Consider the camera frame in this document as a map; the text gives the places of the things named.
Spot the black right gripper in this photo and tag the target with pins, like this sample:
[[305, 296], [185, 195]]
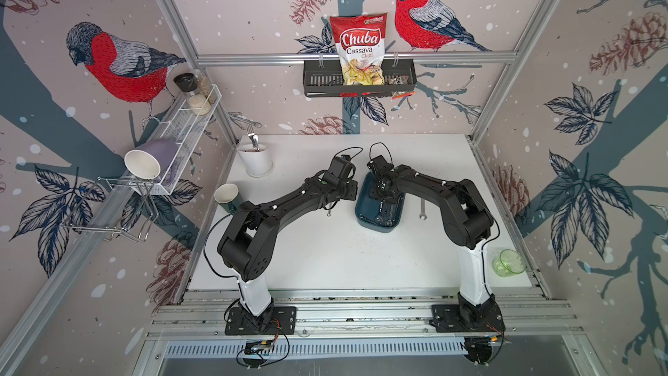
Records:
[[371, 184]]

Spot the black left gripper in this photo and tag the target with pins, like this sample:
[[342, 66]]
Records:
[[353, 191]]

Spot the teal plastic storage box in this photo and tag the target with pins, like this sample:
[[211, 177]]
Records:
[[377, 215]]

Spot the small silver wrench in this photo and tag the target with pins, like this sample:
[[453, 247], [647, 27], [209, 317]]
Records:
[[422, 214]]

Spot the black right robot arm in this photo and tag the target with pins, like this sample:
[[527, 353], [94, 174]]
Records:
[[465, 217]]

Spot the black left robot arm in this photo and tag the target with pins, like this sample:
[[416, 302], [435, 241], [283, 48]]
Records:
[[248, 243]]

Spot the white utensil holder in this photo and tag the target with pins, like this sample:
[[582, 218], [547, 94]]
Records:
[[258, 162]]

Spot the metal fork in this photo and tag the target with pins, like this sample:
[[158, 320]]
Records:
[[254, 138]]

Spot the green ceramic mug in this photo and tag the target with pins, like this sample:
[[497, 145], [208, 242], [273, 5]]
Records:
[[229, 198]]

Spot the green glass cup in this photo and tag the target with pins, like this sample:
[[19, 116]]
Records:
[[508, 263]]

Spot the red cassava chips bag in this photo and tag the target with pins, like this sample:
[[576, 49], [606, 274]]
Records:
[[359, 42]]

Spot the cream round jar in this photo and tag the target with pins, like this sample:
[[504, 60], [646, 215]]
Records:
[[199, 104]]

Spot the small circuit board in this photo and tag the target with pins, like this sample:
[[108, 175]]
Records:
[[258, 347]]

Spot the dark lid spice jar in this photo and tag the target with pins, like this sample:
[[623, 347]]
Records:
[[187, 84]]

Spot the purple white cup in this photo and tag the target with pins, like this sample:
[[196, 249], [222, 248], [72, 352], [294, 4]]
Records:
[[150, 159]]

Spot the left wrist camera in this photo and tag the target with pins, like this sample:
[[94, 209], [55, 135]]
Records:
[[340, 166]]

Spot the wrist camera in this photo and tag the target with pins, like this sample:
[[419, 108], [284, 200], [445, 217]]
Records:
[[380, 167], [340, 166]]

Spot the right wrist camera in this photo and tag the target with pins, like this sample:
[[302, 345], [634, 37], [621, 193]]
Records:
[[380, 167]]

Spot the black wire basket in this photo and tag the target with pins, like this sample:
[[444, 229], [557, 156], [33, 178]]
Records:
[[331, 79]]

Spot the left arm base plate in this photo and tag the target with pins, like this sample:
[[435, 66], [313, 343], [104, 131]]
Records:
[[274, 320]]

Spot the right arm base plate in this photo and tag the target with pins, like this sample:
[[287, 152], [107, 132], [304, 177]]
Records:
[[464, 317]]

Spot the white wire wall shelf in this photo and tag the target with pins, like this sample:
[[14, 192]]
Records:
[[186, 129]]

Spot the metal wire cup rack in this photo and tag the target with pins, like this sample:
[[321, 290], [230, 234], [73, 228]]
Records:
[[113, 208]]

